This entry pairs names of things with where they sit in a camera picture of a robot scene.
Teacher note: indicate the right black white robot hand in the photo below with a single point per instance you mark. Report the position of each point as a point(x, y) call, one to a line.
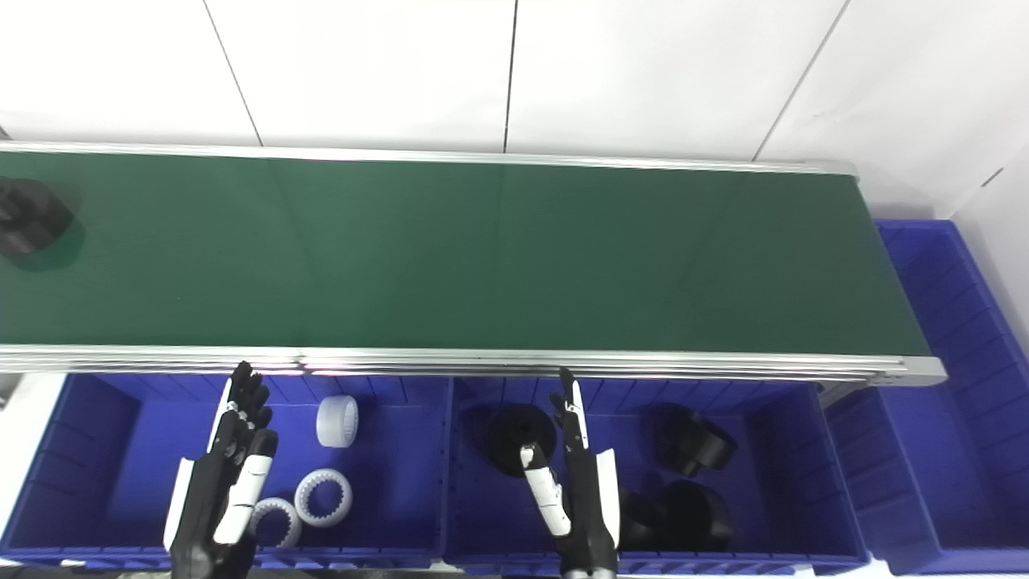
point(591, 515)

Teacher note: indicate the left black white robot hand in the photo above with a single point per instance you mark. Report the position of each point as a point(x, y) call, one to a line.
point(211, 498)

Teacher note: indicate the black round pulley part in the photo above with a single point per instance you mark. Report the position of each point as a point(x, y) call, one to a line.
point(506, 438)
point(695, 442)
point(639, 523)
point(30, 217)
point(695, 515)

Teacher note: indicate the white toothed cylinder part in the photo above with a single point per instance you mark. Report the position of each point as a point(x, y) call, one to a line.
point(336, 421)

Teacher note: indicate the blue bin with white parts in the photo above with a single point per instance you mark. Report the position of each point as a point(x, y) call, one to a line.
point(386, 482)

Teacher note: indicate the blue bin with black parts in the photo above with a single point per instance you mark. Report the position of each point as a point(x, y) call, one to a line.
point(772, 498)

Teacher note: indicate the green conveyor belt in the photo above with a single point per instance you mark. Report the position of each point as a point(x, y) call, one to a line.
point(482, 362)
point(482, 257)

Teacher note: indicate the empty blue bin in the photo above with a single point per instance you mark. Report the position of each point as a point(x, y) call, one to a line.
point(924, 450)

